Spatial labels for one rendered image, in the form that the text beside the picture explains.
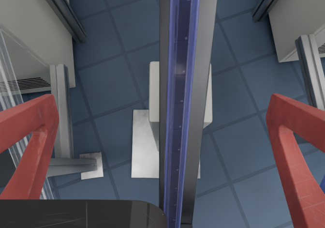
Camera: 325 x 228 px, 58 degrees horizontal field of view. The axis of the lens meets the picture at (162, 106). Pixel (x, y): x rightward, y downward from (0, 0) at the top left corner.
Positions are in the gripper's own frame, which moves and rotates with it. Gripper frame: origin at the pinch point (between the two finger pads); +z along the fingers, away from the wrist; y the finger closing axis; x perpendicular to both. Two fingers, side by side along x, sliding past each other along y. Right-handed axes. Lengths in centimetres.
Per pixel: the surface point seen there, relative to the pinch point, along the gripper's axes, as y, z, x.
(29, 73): 39, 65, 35
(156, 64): 0.6, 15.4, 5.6
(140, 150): 8, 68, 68
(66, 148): 25, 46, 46
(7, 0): 32, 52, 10
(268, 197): -38, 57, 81
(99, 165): 23, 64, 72
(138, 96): 9, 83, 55
